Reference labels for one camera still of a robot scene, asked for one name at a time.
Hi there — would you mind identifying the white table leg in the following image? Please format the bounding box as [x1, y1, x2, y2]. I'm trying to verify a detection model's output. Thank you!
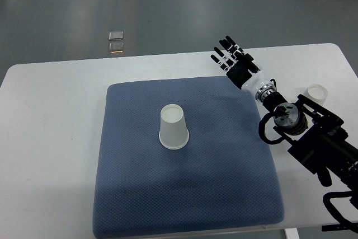
[284, 228, 300, 239]

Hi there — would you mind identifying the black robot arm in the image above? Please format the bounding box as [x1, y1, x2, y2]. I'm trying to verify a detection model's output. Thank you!
[255, 80, 357, 232]

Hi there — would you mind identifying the white paper cup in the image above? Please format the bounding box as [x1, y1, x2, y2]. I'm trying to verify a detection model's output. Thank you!
[306, 84, 328, 105]
[159, 104, 189, 150]

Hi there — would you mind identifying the lower metal floor plate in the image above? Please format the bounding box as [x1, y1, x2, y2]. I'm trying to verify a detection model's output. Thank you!
[109, 42, 124, 53]

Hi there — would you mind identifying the white paper cup on mat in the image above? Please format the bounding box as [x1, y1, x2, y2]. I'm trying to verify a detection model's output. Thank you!
[159, 104, 189, 150]

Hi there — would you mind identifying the blue textured cushion mat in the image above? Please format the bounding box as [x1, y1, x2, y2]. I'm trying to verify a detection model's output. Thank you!
[93, 76, 284, 238]

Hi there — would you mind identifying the metal floor plate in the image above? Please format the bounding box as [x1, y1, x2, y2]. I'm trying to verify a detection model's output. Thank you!
[109, 42, 124, 53]
[109, 31, 124, 41]

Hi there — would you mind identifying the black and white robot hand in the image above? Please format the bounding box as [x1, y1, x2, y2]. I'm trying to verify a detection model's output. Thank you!
[211, 36, 276, 99]

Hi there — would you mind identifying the upper metal floor plate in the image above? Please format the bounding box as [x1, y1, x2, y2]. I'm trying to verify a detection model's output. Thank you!
[109, 31, 124, 41]

